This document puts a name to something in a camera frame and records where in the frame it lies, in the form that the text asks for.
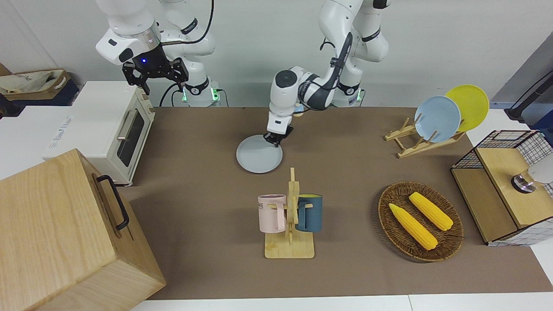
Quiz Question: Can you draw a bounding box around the gray plate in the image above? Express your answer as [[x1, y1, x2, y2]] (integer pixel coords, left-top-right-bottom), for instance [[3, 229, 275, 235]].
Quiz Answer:
[[236, 134, 283, 174]]

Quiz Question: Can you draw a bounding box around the yellow corn cob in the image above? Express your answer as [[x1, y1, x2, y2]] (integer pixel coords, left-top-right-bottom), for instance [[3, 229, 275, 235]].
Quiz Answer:
[[389, 203, 438, 251], [409, 192, 454, 232]]

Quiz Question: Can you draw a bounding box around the light blue plate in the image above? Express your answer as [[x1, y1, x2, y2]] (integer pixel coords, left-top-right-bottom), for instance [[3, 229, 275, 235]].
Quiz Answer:
[[414, 95, 461, 143]]

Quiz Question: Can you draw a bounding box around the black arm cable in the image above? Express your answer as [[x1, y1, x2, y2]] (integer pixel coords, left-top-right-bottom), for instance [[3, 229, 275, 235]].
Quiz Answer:
[[161, 0, 216, 46], [320, 32, 353, 93]]

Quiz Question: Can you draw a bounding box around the dark blue mug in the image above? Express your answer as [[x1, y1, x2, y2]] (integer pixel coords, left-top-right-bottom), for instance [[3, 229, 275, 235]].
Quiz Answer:
[[296, 194, 323, 233]]

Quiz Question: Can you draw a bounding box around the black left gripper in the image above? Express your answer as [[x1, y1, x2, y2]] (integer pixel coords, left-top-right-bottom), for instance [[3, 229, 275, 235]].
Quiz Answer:
[[264, 124, 295, 148]]

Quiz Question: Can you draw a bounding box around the brown table mat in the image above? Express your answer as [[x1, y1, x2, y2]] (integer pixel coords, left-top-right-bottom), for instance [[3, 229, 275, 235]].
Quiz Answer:
[[119, 107, 553, 301]]

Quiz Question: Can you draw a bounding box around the wooden plate rack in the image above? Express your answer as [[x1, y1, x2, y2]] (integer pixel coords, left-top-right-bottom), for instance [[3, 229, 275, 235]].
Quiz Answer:
[[385, 117, 467, 159]]

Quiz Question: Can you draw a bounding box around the dark blue crate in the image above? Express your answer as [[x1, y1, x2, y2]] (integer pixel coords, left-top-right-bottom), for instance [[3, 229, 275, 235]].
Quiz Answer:
[[0, 80, 80, 118]]

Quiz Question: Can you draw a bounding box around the black base cable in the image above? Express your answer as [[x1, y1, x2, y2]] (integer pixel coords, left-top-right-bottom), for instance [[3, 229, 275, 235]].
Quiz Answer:
[[159, 82, 182, 108]]

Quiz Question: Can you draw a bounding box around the black stand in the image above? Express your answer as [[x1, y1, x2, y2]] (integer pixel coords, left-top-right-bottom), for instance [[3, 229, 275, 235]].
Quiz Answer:
[[504, 71, 553, 121]]

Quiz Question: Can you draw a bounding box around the pink mug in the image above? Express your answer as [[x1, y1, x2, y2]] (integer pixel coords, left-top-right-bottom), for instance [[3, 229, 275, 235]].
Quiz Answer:
[[258, 194, 287, 234]]

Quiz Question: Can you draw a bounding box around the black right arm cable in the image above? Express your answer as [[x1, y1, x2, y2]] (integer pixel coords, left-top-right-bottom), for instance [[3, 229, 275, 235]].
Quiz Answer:
[[161, 0, 216, 46]]

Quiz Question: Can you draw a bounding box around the silver and white lamp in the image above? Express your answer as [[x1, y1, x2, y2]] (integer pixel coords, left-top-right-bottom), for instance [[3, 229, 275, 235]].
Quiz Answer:
[[511, 158, 553, 194]]

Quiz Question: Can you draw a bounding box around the white toaster oven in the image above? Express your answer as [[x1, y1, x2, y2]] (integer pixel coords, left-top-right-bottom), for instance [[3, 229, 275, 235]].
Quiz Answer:
[[45, 81, 156, 187]]

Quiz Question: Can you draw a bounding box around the wood and wire shelf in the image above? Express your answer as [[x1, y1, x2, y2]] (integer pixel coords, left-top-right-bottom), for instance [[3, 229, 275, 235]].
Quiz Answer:
[[450, 130, 553, 247]]

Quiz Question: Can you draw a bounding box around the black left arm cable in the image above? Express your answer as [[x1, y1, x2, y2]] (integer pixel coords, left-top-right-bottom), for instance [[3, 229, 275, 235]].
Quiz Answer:
[[320, 32, 353, 93]]

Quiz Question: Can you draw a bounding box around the brown wicker basket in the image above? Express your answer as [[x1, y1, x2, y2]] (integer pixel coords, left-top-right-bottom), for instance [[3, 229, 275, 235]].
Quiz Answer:
[[378, 181, 464, 263]]

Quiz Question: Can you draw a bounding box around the yellow plate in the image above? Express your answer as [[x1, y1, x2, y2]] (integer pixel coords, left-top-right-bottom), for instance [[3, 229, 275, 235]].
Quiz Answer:
[[445, 85, 490, 133]]

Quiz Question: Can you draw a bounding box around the wooden mug stand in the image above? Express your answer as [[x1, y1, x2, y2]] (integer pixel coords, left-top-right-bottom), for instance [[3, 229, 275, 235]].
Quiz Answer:
[[264, 167, 315, 259]]

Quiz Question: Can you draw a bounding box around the wooden box with black handle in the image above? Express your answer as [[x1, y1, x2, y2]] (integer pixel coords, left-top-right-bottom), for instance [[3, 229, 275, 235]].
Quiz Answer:
[[0, 148, 167, 311]]

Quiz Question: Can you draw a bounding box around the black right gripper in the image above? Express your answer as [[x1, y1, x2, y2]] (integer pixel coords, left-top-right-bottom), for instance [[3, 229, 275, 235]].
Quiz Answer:
[[122, 45, 189, 96]]

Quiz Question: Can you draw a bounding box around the white box with printed label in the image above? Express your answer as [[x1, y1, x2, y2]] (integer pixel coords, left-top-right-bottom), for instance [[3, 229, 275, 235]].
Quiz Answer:
[[0, 106, 87, 180]]

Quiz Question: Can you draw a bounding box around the cardboard box with white bag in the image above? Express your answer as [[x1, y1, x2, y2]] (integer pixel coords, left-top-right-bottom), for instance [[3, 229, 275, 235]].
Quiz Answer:
[[0, 69, 72, 102]]

